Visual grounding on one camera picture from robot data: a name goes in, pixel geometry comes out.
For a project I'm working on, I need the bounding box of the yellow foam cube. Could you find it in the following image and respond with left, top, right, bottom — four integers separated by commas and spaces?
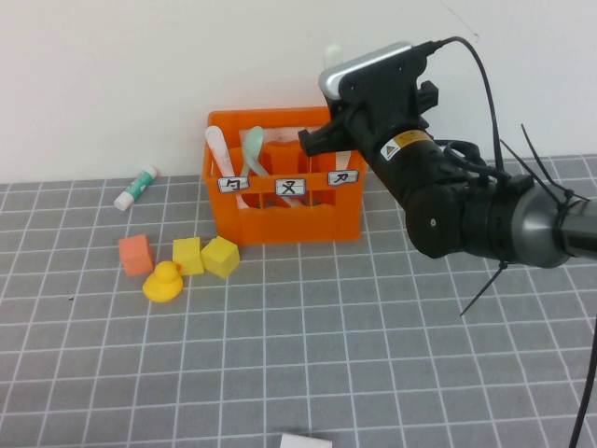
172, 236, 205, 277
200, 235, 241, 280

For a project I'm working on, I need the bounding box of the cream plastic knife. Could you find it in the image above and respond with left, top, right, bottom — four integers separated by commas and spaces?
323, 43, 353, 173

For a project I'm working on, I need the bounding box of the white label spoon character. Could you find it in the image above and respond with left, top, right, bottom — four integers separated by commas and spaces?
216, 175, 251, 194

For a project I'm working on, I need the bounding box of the orange foam cube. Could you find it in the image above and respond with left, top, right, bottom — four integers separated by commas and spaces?
118, 233, 156, 277

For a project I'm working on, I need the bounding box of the white label fork character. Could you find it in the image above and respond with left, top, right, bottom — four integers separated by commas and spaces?
273, 177, 308, 197

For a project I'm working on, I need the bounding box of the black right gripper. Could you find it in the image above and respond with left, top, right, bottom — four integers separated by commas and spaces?
298, 80, 440, 158

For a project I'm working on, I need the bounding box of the white label knife character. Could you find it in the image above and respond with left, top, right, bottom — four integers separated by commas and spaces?
326, 169, 359, 188

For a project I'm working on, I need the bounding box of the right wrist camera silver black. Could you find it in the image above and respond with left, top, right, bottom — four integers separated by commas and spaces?
317, 40, 429, 113

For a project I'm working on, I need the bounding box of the white green glue stick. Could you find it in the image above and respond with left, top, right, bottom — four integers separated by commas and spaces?
113, 167, 159, 212

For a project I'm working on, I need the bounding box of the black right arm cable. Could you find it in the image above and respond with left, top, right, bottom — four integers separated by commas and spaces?
422, 35, 597, 448

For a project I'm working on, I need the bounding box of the green plastic spoon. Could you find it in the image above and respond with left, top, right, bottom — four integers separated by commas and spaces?
240, 126, 271, 178

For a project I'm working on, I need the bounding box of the black cable tie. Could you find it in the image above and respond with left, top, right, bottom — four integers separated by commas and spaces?
459, 259, 512, 318
501, 123, 591, 225

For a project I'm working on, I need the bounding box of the pink plastic spoon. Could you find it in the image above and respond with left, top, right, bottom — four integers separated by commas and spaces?
203, 124, 249, 209

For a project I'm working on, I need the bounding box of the yellow rubber duck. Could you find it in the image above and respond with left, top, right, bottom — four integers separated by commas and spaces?
142, 259, 184, 304

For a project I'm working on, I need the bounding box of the orange plastic cutlery holder crate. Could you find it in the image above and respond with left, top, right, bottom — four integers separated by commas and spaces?
201, 105, 368, 246

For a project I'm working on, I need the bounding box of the white rectangular box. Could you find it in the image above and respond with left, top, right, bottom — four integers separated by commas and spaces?
279, 432, 333, 448

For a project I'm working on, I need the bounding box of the grey plastic fork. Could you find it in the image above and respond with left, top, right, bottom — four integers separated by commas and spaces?
249, 158, 303, 209

